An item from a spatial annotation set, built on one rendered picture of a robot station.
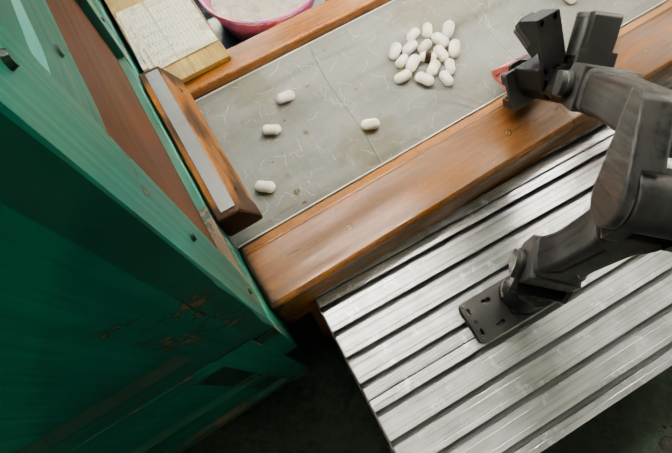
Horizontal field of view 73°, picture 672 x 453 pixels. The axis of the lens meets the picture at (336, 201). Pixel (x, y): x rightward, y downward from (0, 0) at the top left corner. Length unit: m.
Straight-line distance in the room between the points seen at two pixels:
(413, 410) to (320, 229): 0.31
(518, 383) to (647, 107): 0.48
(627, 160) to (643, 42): 0.60
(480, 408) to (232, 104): 0.66
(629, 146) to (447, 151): 0.38
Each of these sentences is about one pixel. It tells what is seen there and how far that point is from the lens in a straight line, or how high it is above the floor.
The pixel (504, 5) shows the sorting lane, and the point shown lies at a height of 0.74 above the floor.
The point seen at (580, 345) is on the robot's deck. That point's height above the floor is 0.67.
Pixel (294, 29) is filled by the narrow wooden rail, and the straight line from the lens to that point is 0.94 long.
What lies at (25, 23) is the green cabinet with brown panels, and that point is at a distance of 0.30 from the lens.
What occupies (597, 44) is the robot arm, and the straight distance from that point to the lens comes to 0.74.
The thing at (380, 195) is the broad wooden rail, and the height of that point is 0.76.
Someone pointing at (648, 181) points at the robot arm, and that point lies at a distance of 0.46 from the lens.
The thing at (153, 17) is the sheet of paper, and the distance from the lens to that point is 1.02.
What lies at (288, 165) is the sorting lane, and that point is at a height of 0.74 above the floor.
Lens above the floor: 1.44
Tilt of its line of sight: 67 degrees down
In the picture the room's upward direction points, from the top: 6 degrees counter-clockwise
